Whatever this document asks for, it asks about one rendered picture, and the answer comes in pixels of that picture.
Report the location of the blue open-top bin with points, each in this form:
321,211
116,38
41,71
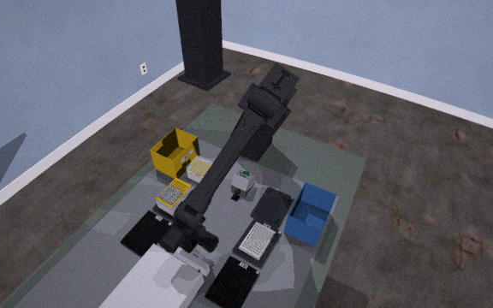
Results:
311,209

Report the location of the yellow open-top bin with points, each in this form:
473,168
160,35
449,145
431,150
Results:
169,154

